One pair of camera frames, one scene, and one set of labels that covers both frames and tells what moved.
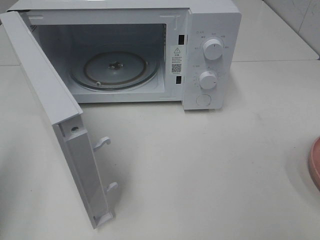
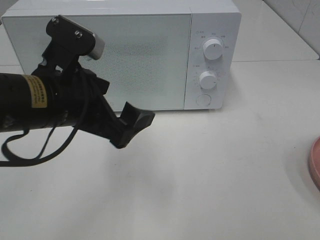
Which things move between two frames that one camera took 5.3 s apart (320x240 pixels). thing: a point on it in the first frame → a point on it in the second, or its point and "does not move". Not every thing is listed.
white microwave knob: (207, 80) does not move
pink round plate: (314, 162) does not move
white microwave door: (67, 117) → (147, 58)
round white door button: (203, 100) does not move
